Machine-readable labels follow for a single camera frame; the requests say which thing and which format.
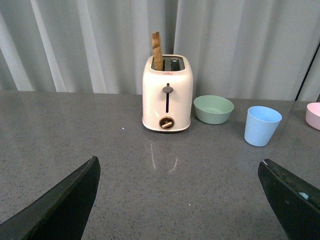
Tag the light blue cup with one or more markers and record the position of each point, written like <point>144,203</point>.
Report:
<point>261,123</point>

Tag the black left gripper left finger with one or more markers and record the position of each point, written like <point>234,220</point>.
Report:
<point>62,212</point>

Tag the green bowl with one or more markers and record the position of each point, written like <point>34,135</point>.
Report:
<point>212,109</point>

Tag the pink bowl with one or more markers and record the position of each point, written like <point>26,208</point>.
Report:
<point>312,116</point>

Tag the brown toast slice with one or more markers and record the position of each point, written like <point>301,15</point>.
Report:
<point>157,51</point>

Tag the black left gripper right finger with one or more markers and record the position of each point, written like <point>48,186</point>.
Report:
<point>295,202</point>

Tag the grey curtain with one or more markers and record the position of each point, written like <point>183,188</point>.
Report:
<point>246,49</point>

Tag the cream white toaster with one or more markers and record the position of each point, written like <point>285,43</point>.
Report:
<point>167,95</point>

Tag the black vertical pole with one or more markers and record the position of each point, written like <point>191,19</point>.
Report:
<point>307,72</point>

